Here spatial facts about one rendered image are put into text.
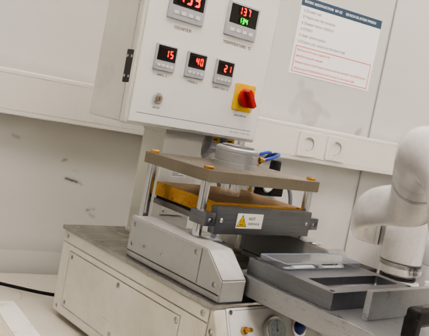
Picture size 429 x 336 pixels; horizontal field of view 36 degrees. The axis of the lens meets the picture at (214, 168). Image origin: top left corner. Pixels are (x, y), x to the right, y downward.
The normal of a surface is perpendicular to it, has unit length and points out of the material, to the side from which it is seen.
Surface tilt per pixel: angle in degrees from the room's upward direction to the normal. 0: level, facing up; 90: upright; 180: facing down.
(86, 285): 90
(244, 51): 90
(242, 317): 65
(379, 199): 70
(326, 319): 90
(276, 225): 90
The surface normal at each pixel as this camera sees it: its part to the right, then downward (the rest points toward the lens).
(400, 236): -0.46, -0.01
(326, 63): 0.48, 0.17
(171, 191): -0.75, -0.08
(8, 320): 0.16, -0.98
